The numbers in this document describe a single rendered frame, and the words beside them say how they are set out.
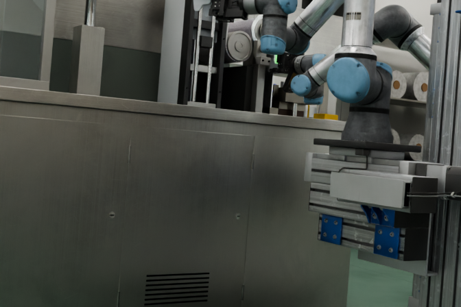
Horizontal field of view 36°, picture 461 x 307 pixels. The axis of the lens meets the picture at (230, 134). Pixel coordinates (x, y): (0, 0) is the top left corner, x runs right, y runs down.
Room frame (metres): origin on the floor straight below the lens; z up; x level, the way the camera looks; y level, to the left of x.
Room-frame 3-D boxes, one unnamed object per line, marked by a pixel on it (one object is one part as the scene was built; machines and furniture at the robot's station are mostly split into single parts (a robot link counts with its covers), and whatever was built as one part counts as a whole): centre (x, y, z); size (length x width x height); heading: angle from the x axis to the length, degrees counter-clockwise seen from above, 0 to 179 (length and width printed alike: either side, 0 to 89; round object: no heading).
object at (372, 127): (2.09, -0.40, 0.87); 0.15 x 0.15 x 0.10
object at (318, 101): (2.72, -0.30, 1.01); 0.11 x 0.08 x 0.11; 156
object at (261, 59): (2.88, -0.10, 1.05); 0.06 x 0.05 x 0.31; 32
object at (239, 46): (2.97, 0.06, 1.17); 0.26 x 0.12 x 0.12; 32
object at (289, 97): (3.16, -0.18, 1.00); 0.40 x 0.16 x 0.06; 32
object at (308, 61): (2.73, -0.31, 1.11); 0.11 x 0.08 x 0.09; 32
